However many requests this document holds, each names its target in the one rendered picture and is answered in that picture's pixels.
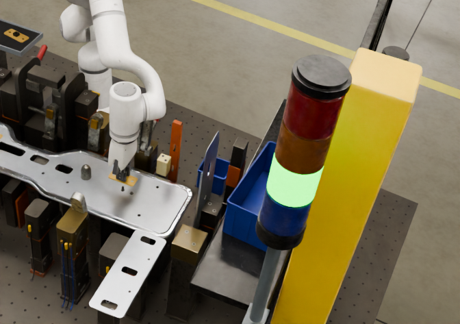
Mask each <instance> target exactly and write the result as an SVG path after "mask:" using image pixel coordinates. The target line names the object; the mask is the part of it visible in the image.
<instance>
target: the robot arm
mask: <svg viewBox="0 0 460 324"><path fill-rule="evenodd" d="M67 1H68V2H70V3H72V5H70V6H69V7H67V8H66V9H65V11H63V13H62V15H61V17H60V19H59V26H60V33H61V35H62V37H63V38H64V39H65V40H67V41H69V42H73V43H79V42H88V43H87V44H85V45H84V46H83V47H82V48H81V49H80V50H79V52H78V65H79V72H82V73H83V74H84V75H85V82H88V90H92V91H95V92H98V93H100V96H99V107H98V110H97V112H98V111H99V110H101V111H104V112H107V113H110V136H111V138H112V139H111V142H110V149H109V156H108V166H110V167H111V166H112V165H113V164H114V167H113V171H112V174H114V175H116V179H119V180H120V181H123V182H126V180H127V176H128V177H129V176H130V169H131V167H130V165H131V159H132V157H133V156H134V155H135V153H136V150H137V137H138V136H139V131H140V123H141V122H143V121H151V120H155V119H160V118H162V117H163V116H164V115H165V113H166V101H165V97H164V91H163V88H162V83H161V80H160V78H159V76H158V74H157V73H156V71H155V70H154V69H153V67H152V66H151V65H149V64H148V63H147V62H145V61H144V60H143V59H142V58H139V57H138V56H137V55H135V54H134V53H133V52H132V50H131V48H130V44H129V37H128V32H127V19H126V16H125V12H124V8H123V0H67ZM112 68H114V69H118V70H123V71H128V72H130V73H133V74H134V75H136V76H137V77H139V78H140V79H141V80H142V82H143V84H144V86H145V88H146V93H144V94H141V90H140V88H139V87H138V86H137V85H136V84H134V83H131V82H118V83H116V84H114V85H112Z"/></svg>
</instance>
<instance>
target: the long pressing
mask: <svg viewBox="0 0 460 324"><path fill-rule="evenodd" d="M0 134H2V135H3V137H2V138H1V139H0V142H2V143H4V144H6V145H9V146H12V147H15V148H17V149H20V150H23V151H25V153H24V154H23V155H22V156H17V155H14V154H12V153H8V152H7V151H3V150H0V173H3V174H5V175H8V176H10V177H13V178H16V179H19V180H21V181H23V182H27V183H28V184H30V185H32V186H33V187H34V188H35V189H36V190H37V191H38V192H39V193H40V194H41V195H42V196H44V197H47V198H49V199H52V200H54V201H58V202H60V203H63V204H65V205H68V206H70V207H72V205H71V201H70V198H71V196H72V195H73V193H74V192H79V193H81V194H83V195H84V197H85V199H86V205H87V209H88V213H89V214H92V215H95V216H97V217H99V218H102V219H105V220H107V221H110V222H113V223H115V224H118V225H121V226H123V227H126V228H129V229H132V230H134V231H136V230H138V229H139V230H141V231H144V232H146V233H149V234H152V235H154V236H157V237H160V238H163V239H166V238H168V237H170V236H171V235H172V234H173V232H174V231H175V229H176V227H177V226H178V224H179V222H180V220H181V218H182V217H183V215H184V213H185V212H186V210H187V208H188V206H189V205H190V203H191V201H192V197H193V196H192V191H191V190H190V189H189V188H188V187H187V186H184V185H182V184H178V183H176V182H173V181H170V180H168V179H165V178H163V177H159V176H156V175H154V174H151V173H147V172H146V171H142V170H140V169H137V168H134V167H132V166H131V169H130V175H131V176H134V177H137V178H138V180H137V182H136V183H135V185H134V186H128V185H126V184H123V183H120V182H118V181H115V180H113V179H110V178H109V177H108V176H109V174H110V173H111V172H112V171H113V167H114V164H113V165H112V166H111V167H110V166H108V158H106V157H104V156H102V155H98V154H95V153H93V152H90V151H87V150H85V149H73V150H69V151H63V152H59V153H51V152H48V151H45V150H43V149H39V148H37V147H34V146H31V145H29V144H26V143H24V142H21V141H19V140H17V139H16V137H15V135H14V131H13V129H12V127H10V126H9V125H7V124H5V123H2V122H0ZM34 155H37V156H40V157H41V158H45V159H48V162H47V164H46V165H41V164H39V163H36V162H33V161H31V158H32V157H33V156H34ZM60 164H61V165H64V166H67V167H69V168H72V171H71V172H70V173H69V174H66V173H63V172H60V171H57V170H56V168H57V166H58V165H60ZM85 164H88V165H89V166H90V168H91V176H92V177H91V179H89V180H83V179H82V178H81V167H82V166H83V165H85ZM42 173H44V175H43V174H42ZM66 182H69V183H68V184H67V183H66ZM122 186H124V190H125V191H123V192H122V191H121V188H122ZM156 186H159V188H156ZM130 192H133V195H130ZM138 214H140V215H141V216H138Z"/></svg>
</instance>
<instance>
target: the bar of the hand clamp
mask: <svg viewBox="0 0 460 324"><path fill-rule="evenodd" d="M152 129H153V120H151V121H143V122H141V123H140V131H139V136H138V144H137V150H136V153H139V150H140V145H142V141H144V142H146V147H145V152H144V155H145V156H146V153H147V149H148V148H149V146H150V144H151V134H152Z"/></svg>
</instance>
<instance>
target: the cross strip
mask: <svg viewBox="0 0 460 324"><path fill-rule="evenodd" d="M143 236H146V237H148V238H151V239H153V240H155V241H156V243H155V244H154V245H150V244H147V243H145V242H142V241H141V240H140V239H141V237H143ZM165 245H166V241H165V240H164V239H163V238H160V237H157V236H154V235H152V234H149V233H146V232H144V231H141V230H139V229H138V230H136V231H135V232H134V233H133V234H132V236H131V238H130V239H129V241H128V242H127V244H126V245H125V247H124V249H123V250H122V251H121V253H120V255H119V256H118V258H117V259H116V261H115V263H114V264H113V266H112V267H111V269H110V271H109V272H108V274H107V275H106V276H105V279H104V280H103V281H102V283H101V285H100V286H99V288H98V289H97V291H96V292H95V294H94V296H93V297H92V298H91V300H90V302H89V305H90V307H92V308H95V309H98V310H100V311H102V312H105V313H107V314H110V315H112V316H115V317H117V318H122V317H125V315H126V313H127V312H128V310H129V309H130V307H131V305H132V303H133V301H134V300H135V298H136V296H137V295H138V293H139V291H140V289H141V287H142V286H143V284H144V283H145V281H146V279H147V277H148V276H149V274H150V272H151V270H152V269H153V267H154V265H155V263H156V262H157V260H158V258H159V257H160V255H161V253H162V251H163V250H164V247H165ZM148 258H150V260H147V259H148ZM124 266H127V267H129V268H131V269H134V270H136V271H137V272H138V273H137V275H136V276H131V275H128V274H126V273H124V272H122V271H121V269H122V268H123V267H124ZM129 290H130V291H131V292H128V291H129ZM104 299H106V300H108V301H111V302H113V303H116V304H117V305H118V307H117V308H116V309H115V310H111V309H108V308H105V307H103V306H101V302H102V300H104Z"/></svg>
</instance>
